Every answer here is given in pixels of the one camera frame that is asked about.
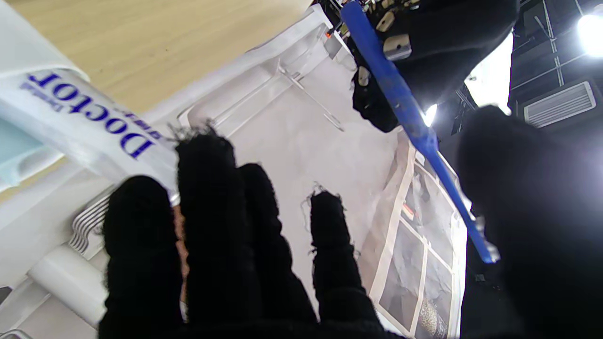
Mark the white divided toothbrush holder cup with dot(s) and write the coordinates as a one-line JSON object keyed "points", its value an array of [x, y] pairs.
{"points": [[28, 47]]}

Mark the white cylindrical canister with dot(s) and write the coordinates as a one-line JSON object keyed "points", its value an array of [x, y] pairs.
{"points": [[70, 282]]}

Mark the chrome kitchen faucet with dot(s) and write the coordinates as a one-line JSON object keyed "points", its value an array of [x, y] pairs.
{"points": [[311, 96]]}

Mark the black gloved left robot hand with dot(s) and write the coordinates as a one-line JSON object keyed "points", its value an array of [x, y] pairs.
{"points": [[447, 42]]}

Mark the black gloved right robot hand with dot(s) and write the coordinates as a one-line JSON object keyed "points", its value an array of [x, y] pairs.
{"points": [[212, 259]]}

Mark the blue toothbrush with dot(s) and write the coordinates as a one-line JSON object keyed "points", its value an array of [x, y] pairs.
{"points": [[400, 94]]}

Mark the steel kitchen sink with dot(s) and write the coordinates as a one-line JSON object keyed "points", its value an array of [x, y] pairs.
{"points": [[245, 94]]}

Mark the white toothpaste tube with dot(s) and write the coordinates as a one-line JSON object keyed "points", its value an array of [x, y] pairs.
{"points": [[85, 122]]}

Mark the stack of white plates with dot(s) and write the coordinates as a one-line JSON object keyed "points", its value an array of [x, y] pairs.
{"points": [[89, 221]]}

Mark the brown wooden cutting board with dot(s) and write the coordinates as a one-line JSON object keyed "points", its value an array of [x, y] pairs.
{"points": [[180, 254]]}

